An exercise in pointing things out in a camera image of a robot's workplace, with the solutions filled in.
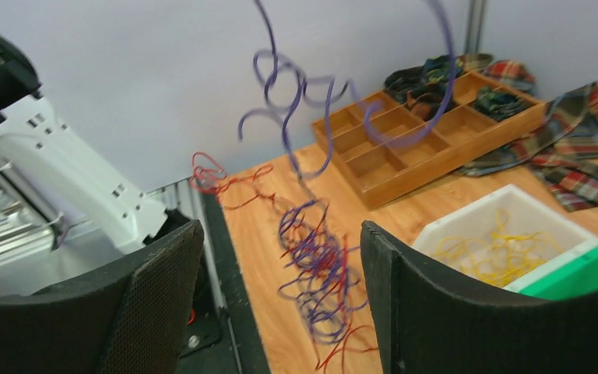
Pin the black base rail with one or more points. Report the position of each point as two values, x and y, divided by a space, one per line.
239 348

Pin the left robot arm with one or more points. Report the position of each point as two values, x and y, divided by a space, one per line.
41 147

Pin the white plastic bin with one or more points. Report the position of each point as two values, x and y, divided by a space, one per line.
507 239

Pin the wooden compartment tray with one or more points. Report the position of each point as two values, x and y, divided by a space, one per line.
384 150

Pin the aluminium frame post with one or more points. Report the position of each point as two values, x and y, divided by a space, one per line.
474 26

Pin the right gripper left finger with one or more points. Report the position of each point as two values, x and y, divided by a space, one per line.
128 316

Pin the green plastic bin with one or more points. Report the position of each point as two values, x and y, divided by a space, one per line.
575 278

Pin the rolled dark tie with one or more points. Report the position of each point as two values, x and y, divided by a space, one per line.
399 83
437 70
498 105
424 104

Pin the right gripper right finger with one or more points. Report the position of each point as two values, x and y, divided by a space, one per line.
430 318

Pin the plaid cloth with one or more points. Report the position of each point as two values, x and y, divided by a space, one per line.
557 153

